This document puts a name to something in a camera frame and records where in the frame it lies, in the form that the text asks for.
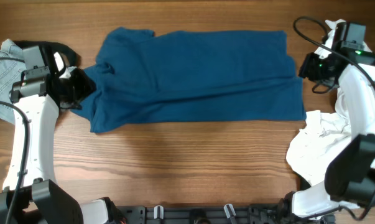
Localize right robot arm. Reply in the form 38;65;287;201
286;63;375;220

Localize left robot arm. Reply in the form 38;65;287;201
0;68;125;223

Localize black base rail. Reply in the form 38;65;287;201
112;203;336;224

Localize black garment behind jeans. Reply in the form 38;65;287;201
14;40;80;67

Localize light blue denim jeans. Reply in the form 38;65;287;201
0;38;25;125

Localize white cloth pile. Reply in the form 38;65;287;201
286;19;375;186

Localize blue t-shirt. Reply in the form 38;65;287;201
77;28;306;133

